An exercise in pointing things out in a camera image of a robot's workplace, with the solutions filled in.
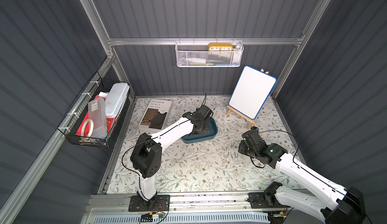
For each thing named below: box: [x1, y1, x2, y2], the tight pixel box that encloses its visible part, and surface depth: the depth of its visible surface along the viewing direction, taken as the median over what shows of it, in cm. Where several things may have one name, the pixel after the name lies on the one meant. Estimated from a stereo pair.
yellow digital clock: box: [208, 42, 234, 51], surface depth 90 cm
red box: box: [106, 115, 120, 134], surface depth 71 cm
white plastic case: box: [104, 82, 131, 119], surface depth 75 cm
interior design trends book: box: [138, 98, 173, 132], surface depth 107 cm
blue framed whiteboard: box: [228, 65, 278, 121], surface depth 88 cm
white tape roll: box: [81, 118, 95, 138], surface depth 65 cm
